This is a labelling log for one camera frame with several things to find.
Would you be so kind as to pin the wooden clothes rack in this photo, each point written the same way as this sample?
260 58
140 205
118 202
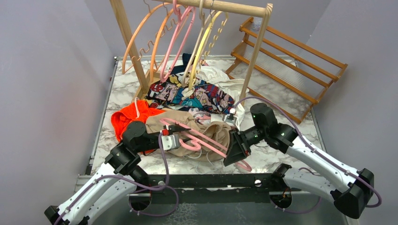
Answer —
189 8

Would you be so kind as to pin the comic print shorts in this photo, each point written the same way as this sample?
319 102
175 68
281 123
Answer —
206 96

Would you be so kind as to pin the outer orange hanger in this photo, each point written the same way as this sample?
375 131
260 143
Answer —
136 59

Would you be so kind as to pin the cream notched hanger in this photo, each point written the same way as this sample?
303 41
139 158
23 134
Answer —
209 46

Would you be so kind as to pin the black mounting rail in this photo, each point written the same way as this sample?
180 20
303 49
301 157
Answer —
212 188

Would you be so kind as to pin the orange hanger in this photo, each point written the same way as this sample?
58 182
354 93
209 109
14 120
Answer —
136 59
161 32

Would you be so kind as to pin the white garment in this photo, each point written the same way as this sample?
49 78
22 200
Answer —
233 87

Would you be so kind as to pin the dark navy garment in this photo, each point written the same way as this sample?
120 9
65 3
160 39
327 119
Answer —
179 70

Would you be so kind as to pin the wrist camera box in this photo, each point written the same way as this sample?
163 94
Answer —
231 117
169 140

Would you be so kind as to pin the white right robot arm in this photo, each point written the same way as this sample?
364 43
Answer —
348 188

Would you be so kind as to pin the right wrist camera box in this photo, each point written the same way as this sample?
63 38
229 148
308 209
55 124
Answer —
231 117

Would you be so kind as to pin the inner orange hanger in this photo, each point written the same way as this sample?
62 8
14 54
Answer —
161 32

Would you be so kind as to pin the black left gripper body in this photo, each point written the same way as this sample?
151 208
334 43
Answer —
153 143

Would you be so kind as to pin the orange mesh shorts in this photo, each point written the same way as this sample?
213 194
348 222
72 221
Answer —
139 110

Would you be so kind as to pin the yellow hanger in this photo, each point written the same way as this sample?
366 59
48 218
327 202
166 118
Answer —
196 68

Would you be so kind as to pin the orange wooden slatted shelf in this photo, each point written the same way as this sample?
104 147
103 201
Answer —
291 74

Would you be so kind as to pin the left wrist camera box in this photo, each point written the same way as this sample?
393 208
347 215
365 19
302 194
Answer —
169 140

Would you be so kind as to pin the beige shorts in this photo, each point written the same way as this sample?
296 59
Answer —
214 137

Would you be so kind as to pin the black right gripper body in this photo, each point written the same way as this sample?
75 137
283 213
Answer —
255 135

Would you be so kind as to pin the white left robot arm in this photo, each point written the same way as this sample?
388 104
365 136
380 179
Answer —
118 176

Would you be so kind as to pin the beige hanger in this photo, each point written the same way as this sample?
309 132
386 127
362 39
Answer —
204 21

